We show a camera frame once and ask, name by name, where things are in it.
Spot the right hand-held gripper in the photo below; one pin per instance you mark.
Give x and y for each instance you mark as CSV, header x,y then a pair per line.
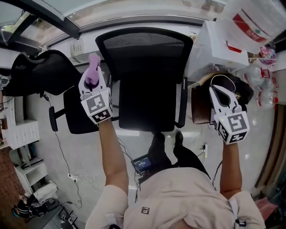
x,y
234,125

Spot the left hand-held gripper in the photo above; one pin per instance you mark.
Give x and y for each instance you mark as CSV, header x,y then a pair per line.
x,y
96,105

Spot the purple cloth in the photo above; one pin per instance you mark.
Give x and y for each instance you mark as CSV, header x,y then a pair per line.
x,y
93,67

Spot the black mesh office chair back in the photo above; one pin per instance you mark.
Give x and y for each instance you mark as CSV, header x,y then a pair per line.
x,y
145,51

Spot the person's right forearm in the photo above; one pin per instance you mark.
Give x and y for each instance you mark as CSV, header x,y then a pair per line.
x,y
231,170

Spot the person's left forearm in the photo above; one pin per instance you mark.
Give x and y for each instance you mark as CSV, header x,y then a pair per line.
x,y
112,156

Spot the black chair armrest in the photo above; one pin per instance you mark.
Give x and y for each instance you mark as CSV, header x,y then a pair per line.
x,y
182,100
110,81

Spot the black bag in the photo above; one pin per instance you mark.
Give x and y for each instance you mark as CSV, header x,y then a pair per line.
x,y
242,91

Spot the brown wooden stool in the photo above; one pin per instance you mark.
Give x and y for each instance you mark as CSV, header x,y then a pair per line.
x,y
200,103

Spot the white desk telephone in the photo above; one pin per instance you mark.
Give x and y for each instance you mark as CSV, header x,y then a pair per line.
x,y
77,49

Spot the empty clear water jug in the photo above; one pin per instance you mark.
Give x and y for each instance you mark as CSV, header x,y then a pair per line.
x,y
267,98
252,75

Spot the black high-back office chair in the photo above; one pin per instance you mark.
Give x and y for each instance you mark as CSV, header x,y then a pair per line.
x,y
49,73

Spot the white power strip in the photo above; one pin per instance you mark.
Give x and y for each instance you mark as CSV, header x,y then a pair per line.
x,y
72,176
205,151

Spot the white box cabinet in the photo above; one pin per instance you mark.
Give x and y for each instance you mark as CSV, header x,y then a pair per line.
x,y
219,49

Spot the black chair seat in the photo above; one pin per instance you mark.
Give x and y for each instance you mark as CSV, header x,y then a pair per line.
x,y
146,105

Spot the person's right leg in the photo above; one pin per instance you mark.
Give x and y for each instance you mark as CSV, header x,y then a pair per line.
x,y
187,156

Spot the person's leg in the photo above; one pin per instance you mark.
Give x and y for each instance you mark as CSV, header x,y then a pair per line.
x,y
187,156
158,152

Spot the brown wooden boards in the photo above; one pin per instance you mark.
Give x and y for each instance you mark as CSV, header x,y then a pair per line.
x,y
272,145

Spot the pink balloon toy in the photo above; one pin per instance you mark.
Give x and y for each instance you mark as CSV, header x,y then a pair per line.
x,y
268,54

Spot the person's left leg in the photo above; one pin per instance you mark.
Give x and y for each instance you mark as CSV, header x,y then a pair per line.
x,y
158,152

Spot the white drawer cabinet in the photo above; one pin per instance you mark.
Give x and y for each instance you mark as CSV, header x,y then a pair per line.
x,y
22,134

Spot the black screen device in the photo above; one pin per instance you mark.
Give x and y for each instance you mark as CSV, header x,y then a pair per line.
x,y
141,163

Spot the grey round chair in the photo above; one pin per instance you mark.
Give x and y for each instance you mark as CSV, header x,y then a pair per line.
x,y
16,156

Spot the person's beige shirt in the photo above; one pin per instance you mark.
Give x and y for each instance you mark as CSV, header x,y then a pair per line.
x,y
178,201

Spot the pink fabric bundle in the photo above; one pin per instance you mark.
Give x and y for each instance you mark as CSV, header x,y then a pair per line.
x,y
266,208

